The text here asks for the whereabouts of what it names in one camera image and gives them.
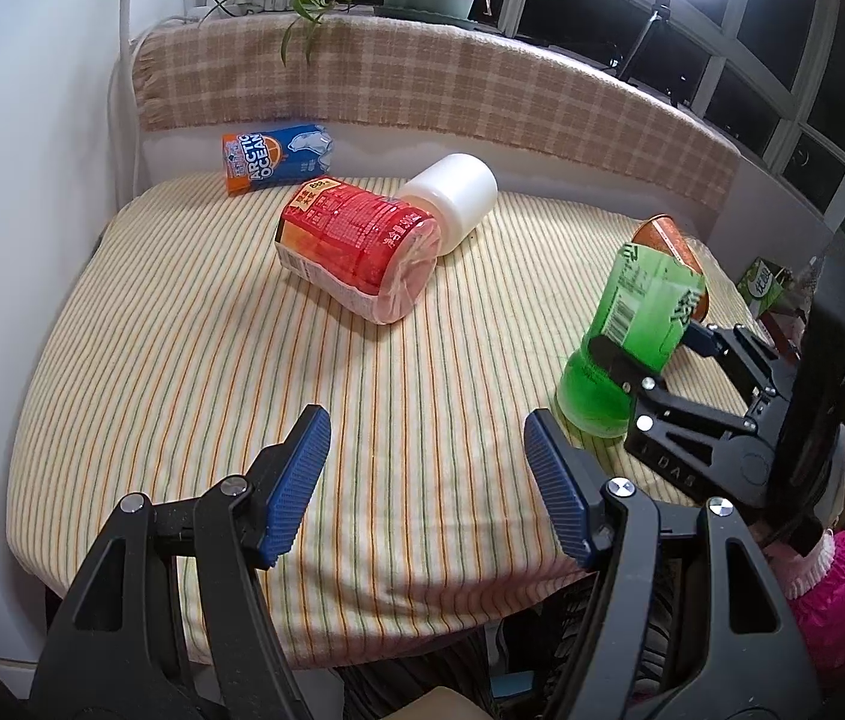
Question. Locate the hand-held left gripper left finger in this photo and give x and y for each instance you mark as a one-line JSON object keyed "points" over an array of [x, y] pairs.
{"points": [[295, 480]]}

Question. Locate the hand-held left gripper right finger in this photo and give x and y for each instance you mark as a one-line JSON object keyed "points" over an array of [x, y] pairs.
{"points": [[554, 480]]}

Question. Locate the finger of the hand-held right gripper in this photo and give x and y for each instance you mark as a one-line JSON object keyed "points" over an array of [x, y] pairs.
{"points": [[726, 349], [621, 367]]}

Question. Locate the green plastic bottle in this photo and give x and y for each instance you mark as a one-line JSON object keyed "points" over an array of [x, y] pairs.
{"points": [[640, 300]]}

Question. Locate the orange paper cup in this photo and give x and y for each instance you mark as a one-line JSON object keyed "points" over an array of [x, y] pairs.
{"points": [[674, 236]]}

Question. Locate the green carton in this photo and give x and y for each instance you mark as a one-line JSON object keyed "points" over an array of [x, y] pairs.
{"points": [[761, 286]]}

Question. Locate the striped table cloth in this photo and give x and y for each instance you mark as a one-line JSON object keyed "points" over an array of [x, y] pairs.
{"points": [[190, 360]]}

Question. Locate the red bottle, white cap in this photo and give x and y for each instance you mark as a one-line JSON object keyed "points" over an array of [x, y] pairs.
{"points": [[351, 240]]}

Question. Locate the blue and orange drink pack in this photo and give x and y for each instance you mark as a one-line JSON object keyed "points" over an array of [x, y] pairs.
{"points": [[272, 157]]}

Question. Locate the black tripod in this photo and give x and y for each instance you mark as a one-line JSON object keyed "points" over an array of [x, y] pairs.
{"points": [[647, 30]]}

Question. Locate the plaid blanket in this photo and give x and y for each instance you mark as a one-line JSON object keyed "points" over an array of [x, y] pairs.
{"points": [[430, 82]]}

